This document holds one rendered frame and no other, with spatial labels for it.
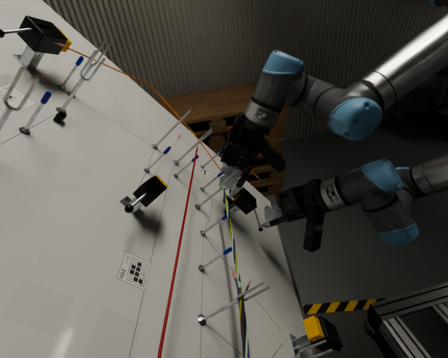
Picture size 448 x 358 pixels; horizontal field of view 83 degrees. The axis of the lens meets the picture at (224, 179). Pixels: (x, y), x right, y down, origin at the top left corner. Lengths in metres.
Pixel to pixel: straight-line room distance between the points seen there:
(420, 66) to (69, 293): 0.62
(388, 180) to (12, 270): 0.61
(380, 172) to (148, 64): 2.65
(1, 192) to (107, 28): 2.65
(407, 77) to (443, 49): 0.07
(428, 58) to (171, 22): 2.58
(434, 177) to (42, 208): 0.74
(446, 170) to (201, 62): 2.60
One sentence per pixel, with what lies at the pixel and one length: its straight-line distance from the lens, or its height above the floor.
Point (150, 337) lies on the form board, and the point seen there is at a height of 1.24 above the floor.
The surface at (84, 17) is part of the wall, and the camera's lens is 3.02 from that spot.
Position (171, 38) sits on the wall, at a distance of 2.95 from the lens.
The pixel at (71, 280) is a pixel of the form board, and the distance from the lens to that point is 0.39.
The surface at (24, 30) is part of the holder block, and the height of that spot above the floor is 1.60.
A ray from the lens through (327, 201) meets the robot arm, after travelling 0.63.
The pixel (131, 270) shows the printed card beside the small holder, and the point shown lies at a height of 1.28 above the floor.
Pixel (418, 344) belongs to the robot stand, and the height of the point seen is 0.23.
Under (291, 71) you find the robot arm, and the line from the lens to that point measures 0.57.
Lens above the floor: 1.60
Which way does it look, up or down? 34 degrees down
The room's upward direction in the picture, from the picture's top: 8 degrees counter-clockwise
